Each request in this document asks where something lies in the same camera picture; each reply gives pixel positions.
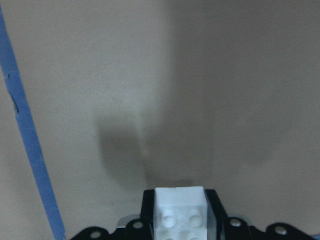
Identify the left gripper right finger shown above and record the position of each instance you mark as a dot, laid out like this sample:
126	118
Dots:
235	228

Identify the white block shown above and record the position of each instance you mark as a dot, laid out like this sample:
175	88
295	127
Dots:
180	213

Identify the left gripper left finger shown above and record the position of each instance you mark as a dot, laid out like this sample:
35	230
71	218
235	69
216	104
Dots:
140	227

